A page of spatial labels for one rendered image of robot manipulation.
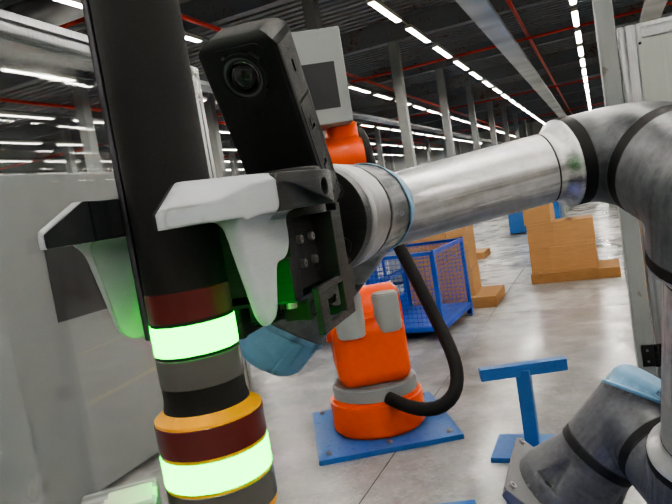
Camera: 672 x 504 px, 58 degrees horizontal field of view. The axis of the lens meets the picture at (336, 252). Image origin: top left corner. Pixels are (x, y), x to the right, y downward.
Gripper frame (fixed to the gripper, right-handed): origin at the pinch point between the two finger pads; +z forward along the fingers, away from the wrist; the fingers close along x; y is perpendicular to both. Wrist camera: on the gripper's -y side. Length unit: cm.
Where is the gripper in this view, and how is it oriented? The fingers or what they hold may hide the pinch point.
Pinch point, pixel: (119, 207)
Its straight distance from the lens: 22.8
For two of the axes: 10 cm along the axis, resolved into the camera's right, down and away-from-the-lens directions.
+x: -9.4, 1.3, 3.3
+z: -3.1, 1.3, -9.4
